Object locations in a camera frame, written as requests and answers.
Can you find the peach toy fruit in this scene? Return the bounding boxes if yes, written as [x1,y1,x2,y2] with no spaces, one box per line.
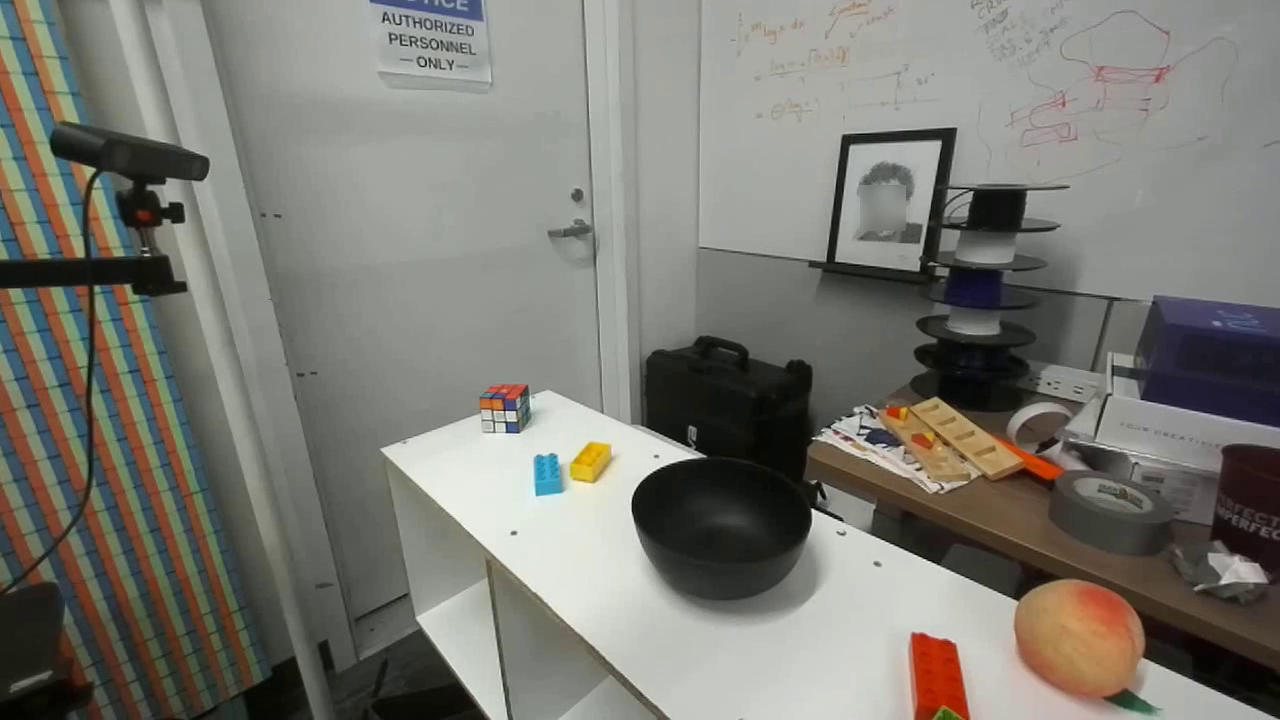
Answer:
[1014,578,1145,698]

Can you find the black bowl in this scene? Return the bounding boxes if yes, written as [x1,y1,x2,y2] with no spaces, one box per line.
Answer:
[631,454,817,600]

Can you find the door handle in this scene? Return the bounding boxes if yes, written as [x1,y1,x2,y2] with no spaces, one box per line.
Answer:
[547,220,597,238]

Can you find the yellow lego block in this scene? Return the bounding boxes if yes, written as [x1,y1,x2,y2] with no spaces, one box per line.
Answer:
[568,438,614,484]

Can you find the red lego block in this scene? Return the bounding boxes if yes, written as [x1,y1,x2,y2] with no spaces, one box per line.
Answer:
[910,632,968,720]

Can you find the rubiks cube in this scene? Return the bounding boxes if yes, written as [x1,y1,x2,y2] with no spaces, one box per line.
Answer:
[479,385,531,430]

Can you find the wooden desk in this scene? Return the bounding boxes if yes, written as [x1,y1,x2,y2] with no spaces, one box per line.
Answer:
[810,438,1280,672]

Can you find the magazine papers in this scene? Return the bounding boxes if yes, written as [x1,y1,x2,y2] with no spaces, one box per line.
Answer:
[817,402,978,496]

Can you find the wooden puzzle board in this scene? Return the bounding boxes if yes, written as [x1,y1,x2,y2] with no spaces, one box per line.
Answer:
[882,395,1022,484]

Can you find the door sign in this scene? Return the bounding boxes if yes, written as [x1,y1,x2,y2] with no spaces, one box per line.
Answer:
[369,0,498,88]

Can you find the stack of filament spools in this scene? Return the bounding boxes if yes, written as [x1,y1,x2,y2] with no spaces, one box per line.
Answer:
[914,185,1058,412]

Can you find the white tape roll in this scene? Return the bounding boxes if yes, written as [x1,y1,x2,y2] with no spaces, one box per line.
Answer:
[1005,400,1073,453]

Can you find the grey duct tape roll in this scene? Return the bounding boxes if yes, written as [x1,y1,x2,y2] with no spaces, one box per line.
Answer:
[1048,472,1171,555]

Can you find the black camera on stand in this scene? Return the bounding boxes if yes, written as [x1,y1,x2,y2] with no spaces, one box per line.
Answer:
[0,121,214,294]

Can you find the dark maroon cup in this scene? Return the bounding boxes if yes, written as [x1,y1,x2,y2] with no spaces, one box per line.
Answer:
[1213,445,1280,577]

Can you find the blue lego block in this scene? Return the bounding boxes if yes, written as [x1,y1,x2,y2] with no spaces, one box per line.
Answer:
[531,453,566,496]

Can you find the framed portrait picture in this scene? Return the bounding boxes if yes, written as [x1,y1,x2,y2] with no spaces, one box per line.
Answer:
[825,128,957,280]

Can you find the purple box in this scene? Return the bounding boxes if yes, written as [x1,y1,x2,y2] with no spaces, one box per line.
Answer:
[1139,294,1280,425]

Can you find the white shelf cabinet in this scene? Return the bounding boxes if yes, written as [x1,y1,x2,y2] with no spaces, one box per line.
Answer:
[384,392,1266,720]

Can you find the black hard case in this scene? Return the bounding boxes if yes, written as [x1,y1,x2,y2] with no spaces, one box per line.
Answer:
[644,335,811,481]

